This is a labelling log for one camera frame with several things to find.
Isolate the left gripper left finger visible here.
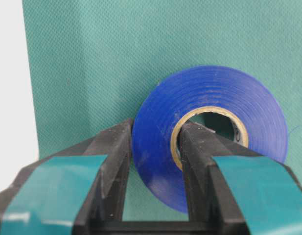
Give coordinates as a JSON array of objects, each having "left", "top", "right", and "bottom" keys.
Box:
[{"left": 0, "top": 119, "right": 133, "bottom": 235}]

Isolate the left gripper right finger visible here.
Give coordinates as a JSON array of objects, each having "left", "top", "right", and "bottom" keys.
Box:
[{"left": 179, "top": 122, "right": 302, "bottom": 235}]

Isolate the blue tape roll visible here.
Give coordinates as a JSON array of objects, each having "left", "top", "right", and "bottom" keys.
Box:
[{"left": 132, "top": 66, "right": 288, "bottom": 213}]

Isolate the green table cloth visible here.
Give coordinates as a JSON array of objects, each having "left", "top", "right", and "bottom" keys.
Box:
[{"left": 21, "top": 0, "right": 302, "bottom": 222}]

